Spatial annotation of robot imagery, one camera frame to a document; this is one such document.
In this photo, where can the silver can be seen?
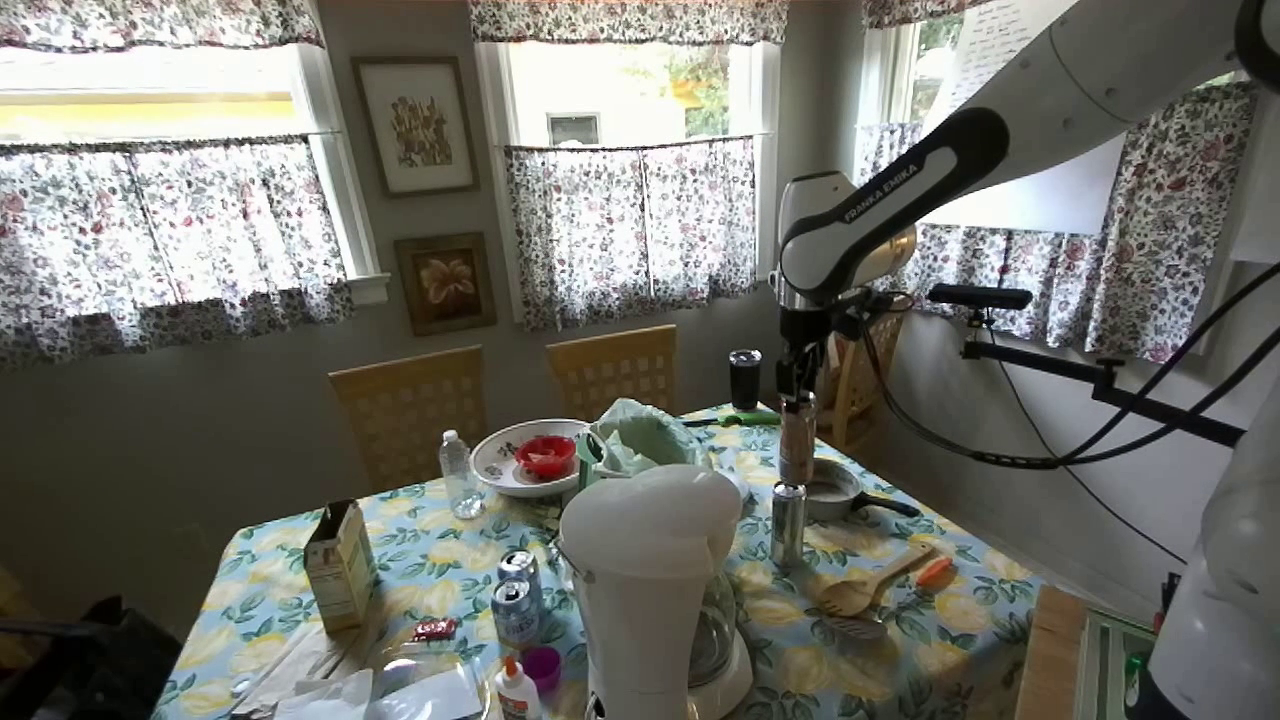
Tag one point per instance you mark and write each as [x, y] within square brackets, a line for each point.
[790, 522]

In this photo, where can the white framed window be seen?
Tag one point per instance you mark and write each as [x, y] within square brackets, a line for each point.
[602, 86]
[132, 93]

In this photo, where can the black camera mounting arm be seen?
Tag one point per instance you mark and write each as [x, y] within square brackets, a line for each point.
[1066, 365]

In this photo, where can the aluminium robot base platform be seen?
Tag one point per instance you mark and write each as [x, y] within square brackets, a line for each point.
[1115, 667]

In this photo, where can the floral cafe curtain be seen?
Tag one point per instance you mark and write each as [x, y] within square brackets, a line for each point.
[161, 241]
[1163, 253]
[624, 227]

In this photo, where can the floral curtain valance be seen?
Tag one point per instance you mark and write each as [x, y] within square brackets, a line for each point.
[144, 21]
[624, 16]
[906, 10]

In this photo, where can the small red object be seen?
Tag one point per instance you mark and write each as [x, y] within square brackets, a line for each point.
[434, 628]

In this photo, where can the small metal saucepan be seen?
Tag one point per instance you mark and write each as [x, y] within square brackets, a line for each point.
[835, 487]

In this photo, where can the wooden spoon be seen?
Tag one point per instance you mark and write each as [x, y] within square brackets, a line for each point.
[853, 593]

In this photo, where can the blue white soda can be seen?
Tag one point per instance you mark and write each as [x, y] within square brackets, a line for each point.
[519, 607]

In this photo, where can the white glue bottle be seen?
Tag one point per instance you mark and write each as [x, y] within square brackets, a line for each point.
[519, 695]

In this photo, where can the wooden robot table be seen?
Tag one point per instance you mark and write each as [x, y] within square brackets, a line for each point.
[1051, 662]

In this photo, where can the red plate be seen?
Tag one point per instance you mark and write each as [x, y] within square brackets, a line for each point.
[545, 458]

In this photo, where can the lemon print tablecloth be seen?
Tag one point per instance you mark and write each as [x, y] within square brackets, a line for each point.
[443, 563]

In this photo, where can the black stereo camera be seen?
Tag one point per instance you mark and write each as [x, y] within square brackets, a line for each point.
[981, 296]

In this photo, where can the yellow lattice back chair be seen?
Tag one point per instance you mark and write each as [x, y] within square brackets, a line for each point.
[853, 384]
[612, 365]
[407, 415]

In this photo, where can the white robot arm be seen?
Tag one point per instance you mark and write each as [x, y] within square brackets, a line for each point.
[1066, 81]

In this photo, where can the white coffee maker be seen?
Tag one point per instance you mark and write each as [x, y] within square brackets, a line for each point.
[653, 587]

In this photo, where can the large framed floral picture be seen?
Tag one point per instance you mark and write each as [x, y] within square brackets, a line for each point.
[419, 127]

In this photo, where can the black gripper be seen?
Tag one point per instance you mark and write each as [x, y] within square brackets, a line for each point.
[800, 344]

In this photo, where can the black cylindrical object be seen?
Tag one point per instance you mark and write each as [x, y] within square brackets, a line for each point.
[744, 379]

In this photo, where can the black bag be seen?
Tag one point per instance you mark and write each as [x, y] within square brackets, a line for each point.
[83, 667]

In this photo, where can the purple cup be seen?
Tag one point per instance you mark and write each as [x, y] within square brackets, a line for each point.
[542, 669]

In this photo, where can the clear plastic bags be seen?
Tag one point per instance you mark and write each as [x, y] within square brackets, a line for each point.
[384, 695]

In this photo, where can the small dark framed picture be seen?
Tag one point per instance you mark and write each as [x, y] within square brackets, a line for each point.
[444, 287]

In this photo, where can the yellow paper carton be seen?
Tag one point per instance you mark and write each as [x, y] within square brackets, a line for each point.
[340, 572]

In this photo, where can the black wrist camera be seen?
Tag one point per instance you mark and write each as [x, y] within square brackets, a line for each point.
[864, 308]

